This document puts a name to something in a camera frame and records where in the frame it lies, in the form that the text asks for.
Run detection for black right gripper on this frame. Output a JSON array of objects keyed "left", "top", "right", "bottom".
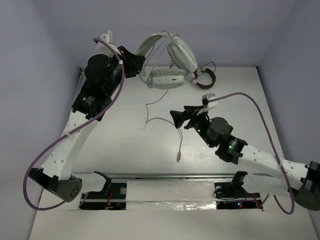
[{"left": 171, "top": 104, "right": 215, "bottom": 148}]

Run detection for white over-ear headphones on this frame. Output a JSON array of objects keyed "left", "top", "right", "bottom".
[{"left": 137, "top": 31, "right": 198, "bottom": 90}]

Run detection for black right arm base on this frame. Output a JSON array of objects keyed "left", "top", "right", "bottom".
[{"left": 212, "top": 171, "right": 263, "bottom": 210}]

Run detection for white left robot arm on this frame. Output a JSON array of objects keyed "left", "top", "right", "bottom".
[{"left": 26, "top": 46, "right": 146, "bottom": 203}]

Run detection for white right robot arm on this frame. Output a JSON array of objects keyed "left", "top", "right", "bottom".
[{"left": 169, "top": 93, "right": 320, "bottom": 215}]

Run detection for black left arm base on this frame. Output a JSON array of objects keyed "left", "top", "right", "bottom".
[{"left": 78, "top": 171, "right": 127, "bottom": 211}]

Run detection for brown silver headphones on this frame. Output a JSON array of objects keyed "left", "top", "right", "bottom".
[{"left": 191, "top": 66, "right": 216, "bottom": 90}]

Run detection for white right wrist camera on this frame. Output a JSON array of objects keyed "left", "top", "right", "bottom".
[{"left": 196, "top": 93, "right": 218, "bottom": 116}]

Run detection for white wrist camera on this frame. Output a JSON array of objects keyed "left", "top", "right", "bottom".
[
  {"left": 196, "top": 93, "right": 218, "bottom": 116},
  {"left": 96, "top": 30, "right": 119, "bottom": 57}
]

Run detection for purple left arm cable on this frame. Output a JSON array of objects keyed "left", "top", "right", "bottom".
[{"left": 22, "top": 37, "right": 126, "bottom": 211}]

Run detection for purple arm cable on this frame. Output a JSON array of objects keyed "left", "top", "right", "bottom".
[
  {"left": 22, "top": 37, "right": 126, "bottom": 211},
  {"left": 212, "top": 92, "right": 295, "bottom": 215}
]

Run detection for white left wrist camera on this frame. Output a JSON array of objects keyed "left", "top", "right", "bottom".
[{"left": 96, "top": 30, "right": 119, "bottom": 57}]

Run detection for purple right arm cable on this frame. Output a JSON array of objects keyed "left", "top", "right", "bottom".
[{"left": 212, "top": 92, "right": 295, "bottom": 215}]

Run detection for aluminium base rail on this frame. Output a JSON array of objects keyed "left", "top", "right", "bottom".
[{"left": 72, "top": 171, "right": 251, "bottom": 181}]

